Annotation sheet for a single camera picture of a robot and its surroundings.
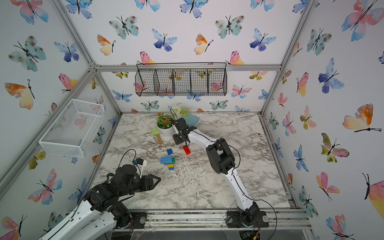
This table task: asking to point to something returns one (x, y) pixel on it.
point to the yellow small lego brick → (170, 166)
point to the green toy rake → (155, 132)
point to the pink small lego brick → (188, 148)
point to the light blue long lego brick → (166, 160)
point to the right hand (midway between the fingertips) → (179, 135)
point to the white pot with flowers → (164, 125)
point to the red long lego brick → (186, 150)
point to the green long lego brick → (173, 161)
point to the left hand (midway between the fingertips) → (158, 180)
